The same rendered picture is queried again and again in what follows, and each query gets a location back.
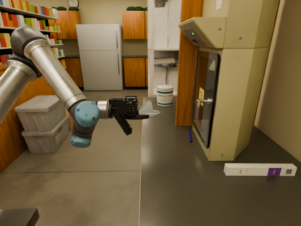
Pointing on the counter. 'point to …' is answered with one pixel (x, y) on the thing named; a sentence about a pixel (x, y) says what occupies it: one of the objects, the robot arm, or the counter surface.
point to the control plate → (194, 36)
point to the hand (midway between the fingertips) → (157, 114)
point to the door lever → (199, 106)
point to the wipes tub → (165, 95)
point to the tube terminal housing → (238, 72)
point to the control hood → (207, 30)
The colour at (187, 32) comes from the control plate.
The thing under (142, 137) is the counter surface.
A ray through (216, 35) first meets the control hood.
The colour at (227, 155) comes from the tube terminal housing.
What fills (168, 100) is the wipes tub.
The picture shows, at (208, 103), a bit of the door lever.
